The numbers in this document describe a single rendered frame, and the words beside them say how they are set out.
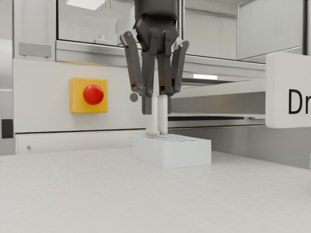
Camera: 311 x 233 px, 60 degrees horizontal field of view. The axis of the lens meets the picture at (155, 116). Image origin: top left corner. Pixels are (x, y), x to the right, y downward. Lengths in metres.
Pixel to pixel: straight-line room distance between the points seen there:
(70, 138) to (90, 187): 0.31
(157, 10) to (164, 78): 0.11
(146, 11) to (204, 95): 0.20
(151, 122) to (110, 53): 0.24
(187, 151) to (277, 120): 0.14
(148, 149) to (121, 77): 0.26
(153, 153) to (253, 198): 0.18
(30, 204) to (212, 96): 0.38
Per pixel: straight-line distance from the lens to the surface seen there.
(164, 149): 0.38
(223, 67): 0.81
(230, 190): 0.30
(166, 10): 0.47
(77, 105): 0.56
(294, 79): 0.45
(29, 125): 0.59
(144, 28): 0.47
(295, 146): 1.06
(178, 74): 0.49
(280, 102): 0.43
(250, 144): 0.88
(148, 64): 0.46
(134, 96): 0.65
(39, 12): 0.63
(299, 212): 0.26
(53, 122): 0.60
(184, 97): 0.61
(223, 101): 0.51
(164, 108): 0.47
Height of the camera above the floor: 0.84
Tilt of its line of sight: 1 degrees down
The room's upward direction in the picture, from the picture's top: straight up
